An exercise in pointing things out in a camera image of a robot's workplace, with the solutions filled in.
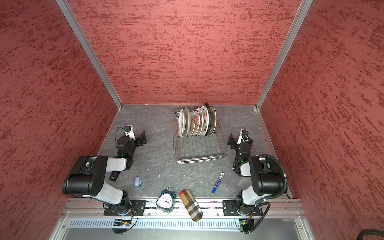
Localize plain white plate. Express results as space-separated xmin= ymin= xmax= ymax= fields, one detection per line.
xmin=183 ymin=108 xmax=191 ymax=137

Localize dark striped rim plate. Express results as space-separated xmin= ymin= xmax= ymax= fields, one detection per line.
xmin=205 ymin=103 xmax=212 ymax=136

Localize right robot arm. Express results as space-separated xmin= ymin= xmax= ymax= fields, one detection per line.
xmin=228 ymin=129 xmax=288 ymax=216

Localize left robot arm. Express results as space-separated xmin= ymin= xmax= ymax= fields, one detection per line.
xmin=62 ymin=126 xmax=147 ymax=216

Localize brown patterned plate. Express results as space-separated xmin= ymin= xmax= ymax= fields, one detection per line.
xmin=209 ymin=106 xmax=217 ymax=135

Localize watermelon pattern plate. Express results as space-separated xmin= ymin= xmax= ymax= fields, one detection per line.
xmin=201 ymin=106 xmax=207 ymax=136

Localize small light blue object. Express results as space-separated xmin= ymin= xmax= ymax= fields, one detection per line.
xmin=135 ymin=176 xmax=142 ymax=189

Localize blue marker pen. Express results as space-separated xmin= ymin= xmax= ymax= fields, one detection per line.
xmin=212 ymin=172 xmax=225 ymax=194

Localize small sunburst plate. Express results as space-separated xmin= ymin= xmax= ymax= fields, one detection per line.
xmin=188 ymin=111 xmax=196 ymax=137

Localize white plate red text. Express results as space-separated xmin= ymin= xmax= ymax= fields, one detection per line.
xmin=178 ymin=109 xmax=186 ymax=138

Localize white plate red dots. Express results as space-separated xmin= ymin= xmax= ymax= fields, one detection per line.
xmin=197 ymin=107 xmax=204 ymax=136

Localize teal alarm clock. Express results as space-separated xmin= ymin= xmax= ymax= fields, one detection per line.
xmin=156 ymin=187 xmax=176 ymax=214

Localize plaid cylindrical case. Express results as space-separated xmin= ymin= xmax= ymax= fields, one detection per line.
xmin=180 ymin=190 xmax=203 ymax=222

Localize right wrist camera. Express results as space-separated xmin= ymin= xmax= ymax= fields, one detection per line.
xmin=237 ymin=128 xmax=248 ymax=145

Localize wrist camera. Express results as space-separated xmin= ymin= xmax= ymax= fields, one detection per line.
xmin=237 ymin=128 xmax=248 ymax=145
xmin=123 ymin=125 xmax=136 ymax=140

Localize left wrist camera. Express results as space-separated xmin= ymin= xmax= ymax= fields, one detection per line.
xmin=123 ymin=125 xmax=136 ymax=140

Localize wire dish rack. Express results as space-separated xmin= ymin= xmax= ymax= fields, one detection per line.
xmin=172 ymin=106 xmax=227 ymax=164

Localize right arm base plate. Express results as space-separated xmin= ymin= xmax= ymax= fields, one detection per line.
xmin=223 ymin=200 xmax=263 ymax=217

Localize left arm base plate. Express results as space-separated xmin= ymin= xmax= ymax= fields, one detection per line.
xmin=103 ymin=200 xmax=147 ymax=217

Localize aluminium front rail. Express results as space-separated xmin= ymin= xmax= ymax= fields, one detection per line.
xmin=62 ymin=198 xmax=307 ymax=219

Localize black corrugated cable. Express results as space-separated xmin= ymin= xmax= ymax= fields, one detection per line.
xmin=356 ymin=228 xmax=384 ymax=240

